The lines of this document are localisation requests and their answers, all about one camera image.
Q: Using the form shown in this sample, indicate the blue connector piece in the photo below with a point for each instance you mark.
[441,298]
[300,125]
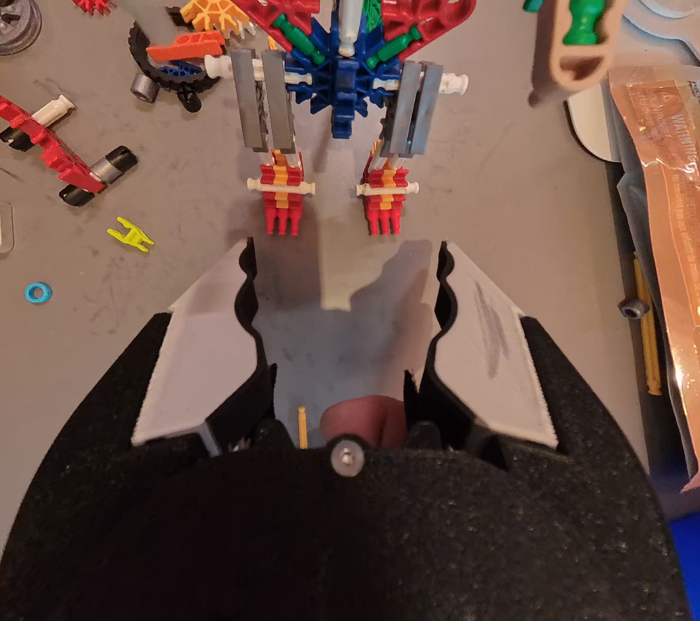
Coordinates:
[175,71]

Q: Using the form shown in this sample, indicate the printed toy packaging bag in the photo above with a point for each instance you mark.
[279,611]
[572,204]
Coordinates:
[672,194]

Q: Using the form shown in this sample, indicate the yellow fan connector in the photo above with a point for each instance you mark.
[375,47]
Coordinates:
[216,11]

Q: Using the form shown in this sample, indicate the grey spacer piece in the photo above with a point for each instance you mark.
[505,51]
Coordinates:
[634,309]
[145,86]

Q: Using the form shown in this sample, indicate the yellow-green clip piece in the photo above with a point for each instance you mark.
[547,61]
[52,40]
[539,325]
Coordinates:
[131,234]

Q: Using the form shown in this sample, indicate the grey spoked toy wheel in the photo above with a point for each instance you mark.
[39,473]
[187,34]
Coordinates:
[16,14]

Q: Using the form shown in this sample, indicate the black ball connector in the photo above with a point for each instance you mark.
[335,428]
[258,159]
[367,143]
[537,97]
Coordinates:
[190,100]

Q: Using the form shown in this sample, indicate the red toy axle assembly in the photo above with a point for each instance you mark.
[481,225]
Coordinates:
[60,151]

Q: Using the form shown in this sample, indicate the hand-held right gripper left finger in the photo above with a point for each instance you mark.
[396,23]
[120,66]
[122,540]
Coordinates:
[191,358]

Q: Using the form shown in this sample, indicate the white adjustable book stand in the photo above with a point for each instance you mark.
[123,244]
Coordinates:
[661,30]

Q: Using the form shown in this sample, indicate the person's right hand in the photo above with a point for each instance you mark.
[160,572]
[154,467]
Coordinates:
[361,418]

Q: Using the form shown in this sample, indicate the long yellow rods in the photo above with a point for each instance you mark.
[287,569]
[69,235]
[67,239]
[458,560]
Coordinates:
[648,336]

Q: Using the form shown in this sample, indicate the blue plastic bin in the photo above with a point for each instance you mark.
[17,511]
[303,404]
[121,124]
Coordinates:
[689,566]

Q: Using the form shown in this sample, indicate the black toy tire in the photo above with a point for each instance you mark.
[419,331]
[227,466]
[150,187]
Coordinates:
[136,58]

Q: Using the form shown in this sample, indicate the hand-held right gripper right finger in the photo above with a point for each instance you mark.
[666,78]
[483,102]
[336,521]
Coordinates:
[492,358]

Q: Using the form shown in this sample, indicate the orange connector piece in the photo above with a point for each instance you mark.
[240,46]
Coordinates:
[186,44]

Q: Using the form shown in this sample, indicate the colourful construction toy dinosaur model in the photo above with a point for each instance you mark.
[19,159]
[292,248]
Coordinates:
[339,80]

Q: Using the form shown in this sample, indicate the thin yellow rod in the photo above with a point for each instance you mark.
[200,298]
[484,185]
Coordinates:
[302,427]

